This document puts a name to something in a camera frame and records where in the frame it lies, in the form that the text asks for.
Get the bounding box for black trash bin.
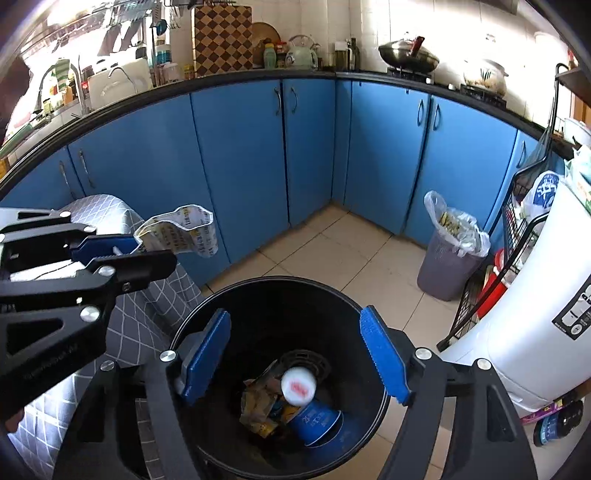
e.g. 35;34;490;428
168;276;389;479

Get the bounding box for white appliance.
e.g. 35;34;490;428
438;182;591;418

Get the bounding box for white and blue carton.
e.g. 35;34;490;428
287;399;346;448

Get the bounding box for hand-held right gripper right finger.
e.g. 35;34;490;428
359;305;539;480

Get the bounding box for white lidded pot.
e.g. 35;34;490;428
462;58;509;93

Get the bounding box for white dish rack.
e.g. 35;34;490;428
88;58;153;109

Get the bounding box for metal faucet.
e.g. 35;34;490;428
34;62;93;118

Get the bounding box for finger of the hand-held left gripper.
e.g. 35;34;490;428
0;208;141;273
0;249;178;370

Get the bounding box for red plastic container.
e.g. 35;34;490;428
475;249;511;319

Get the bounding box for green striped cloth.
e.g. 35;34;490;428
51;58;72;90

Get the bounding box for cream printed wrapper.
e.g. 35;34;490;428
134;204;220;259

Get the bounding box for wok with red handle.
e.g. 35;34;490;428
379;32;440;71

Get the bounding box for round wooden board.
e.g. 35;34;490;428
252;21;281;47

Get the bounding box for grey bin with plastic bag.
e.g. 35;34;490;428
417;190;491;302

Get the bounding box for red and cream snack wrapper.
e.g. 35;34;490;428
240;364;287;439

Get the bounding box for white bag with blue print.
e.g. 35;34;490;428
521;170;561;220

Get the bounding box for gas stove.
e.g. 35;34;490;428
385;67;509;100

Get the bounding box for checkered cutting board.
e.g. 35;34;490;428
193;4;254;77

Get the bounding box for pale green kettle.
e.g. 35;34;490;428
285;34;320;71

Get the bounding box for grey checked tablecloth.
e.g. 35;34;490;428
0;194;204;476

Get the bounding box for blue round package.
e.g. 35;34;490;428
533;399;585;448

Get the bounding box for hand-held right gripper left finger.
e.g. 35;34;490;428
53;308;232;480

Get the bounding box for black wire rack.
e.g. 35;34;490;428
436;62;573;354

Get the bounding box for blue kitchen cabinets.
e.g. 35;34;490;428
0;76;566;296

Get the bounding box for white container with red label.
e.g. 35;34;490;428
281;367;318;408

